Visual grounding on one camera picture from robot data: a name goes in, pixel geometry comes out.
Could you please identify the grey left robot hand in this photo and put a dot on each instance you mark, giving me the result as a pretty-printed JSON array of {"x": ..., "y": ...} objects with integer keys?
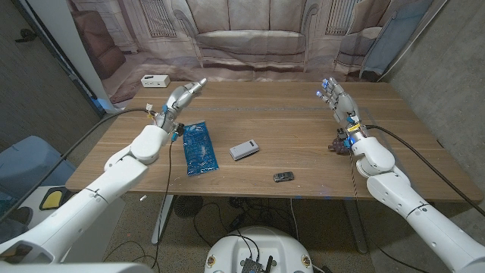
[{"x": 180, "y": 98}]

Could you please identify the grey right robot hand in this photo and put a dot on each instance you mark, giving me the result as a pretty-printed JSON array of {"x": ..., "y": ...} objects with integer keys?
[{"x": 345, "y": 106}]

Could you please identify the blue gel pad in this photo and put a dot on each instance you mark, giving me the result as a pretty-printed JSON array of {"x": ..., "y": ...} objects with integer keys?
[{"x": 201, "y": 151}]

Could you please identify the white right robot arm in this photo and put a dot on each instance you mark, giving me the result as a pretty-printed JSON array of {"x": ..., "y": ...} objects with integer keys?
[{"x": 409, "y": 204}]

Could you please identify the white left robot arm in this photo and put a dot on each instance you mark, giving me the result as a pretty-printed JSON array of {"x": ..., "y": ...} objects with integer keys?
[{"x": 106, "y": 186}]

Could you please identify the dark toy car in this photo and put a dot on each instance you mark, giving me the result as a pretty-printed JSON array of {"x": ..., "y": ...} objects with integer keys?
[{"x": 283, "y": 176}]

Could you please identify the white power box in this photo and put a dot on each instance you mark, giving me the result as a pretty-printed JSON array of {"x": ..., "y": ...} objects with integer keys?
[{"x": 155, "y": 80}]

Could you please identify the silver rectangular device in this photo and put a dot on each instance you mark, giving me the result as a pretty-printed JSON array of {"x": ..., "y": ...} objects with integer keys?
[{"x": 244, "y": 149}]

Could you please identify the printed sofa backdrop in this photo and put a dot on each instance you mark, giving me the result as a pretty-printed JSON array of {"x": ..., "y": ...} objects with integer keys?
[{"x": 250, "y": 38}]

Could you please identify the small white floor scrap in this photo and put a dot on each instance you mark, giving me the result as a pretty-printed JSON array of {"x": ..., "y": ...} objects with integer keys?
[{"x": 143, "y": 197}]

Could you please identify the black round floor fan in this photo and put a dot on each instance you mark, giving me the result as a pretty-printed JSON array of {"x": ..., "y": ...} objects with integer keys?
[{"x": 188, "y": 206}]

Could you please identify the grey table leg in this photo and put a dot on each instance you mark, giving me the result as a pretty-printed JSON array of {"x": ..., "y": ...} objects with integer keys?
[{"x": 356, "y": 227}]

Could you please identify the white table leg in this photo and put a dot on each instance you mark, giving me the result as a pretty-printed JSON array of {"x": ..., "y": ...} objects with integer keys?
[{"x": 162, "y": 220}]

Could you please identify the white pillar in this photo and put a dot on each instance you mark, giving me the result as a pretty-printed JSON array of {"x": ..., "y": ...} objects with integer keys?
[{"x": 64, "y": 38}]

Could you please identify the blue covered seat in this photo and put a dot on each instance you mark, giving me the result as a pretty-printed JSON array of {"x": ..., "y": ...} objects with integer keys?
[{"x": 34, "y": 163}]

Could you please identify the yellow black foot pedal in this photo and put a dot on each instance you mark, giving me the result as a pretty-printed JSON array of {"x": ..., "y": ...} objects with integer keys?
[{"x": 53, "y": 199}]

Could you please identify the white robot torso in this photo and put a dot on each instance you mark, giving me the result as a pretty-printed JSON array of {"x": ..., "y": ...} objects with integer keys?
[{"x": 261, "y": 246}]

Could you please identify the black torso electronics module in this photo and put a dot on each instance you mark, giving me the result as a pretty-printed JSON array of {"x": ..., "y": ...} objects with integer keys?
[{"x": 252, "y": 265}]

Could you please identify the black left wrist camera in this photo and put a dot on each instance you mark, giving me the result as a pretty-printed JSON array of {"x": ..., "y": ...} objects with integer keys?
[{"x": 179, "y": 129}]

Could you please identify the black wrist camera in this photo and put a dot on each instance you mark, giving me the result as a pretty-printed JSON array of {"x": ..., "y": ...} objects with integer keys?
[
  {"x": 179, "y": 129},
  {"x": 338, "y": 146}
]

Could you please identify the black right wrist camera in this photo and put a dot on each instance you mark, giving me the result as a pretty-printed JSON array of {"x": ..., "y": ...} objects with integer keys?
[{"x": 338, "y": 146}]

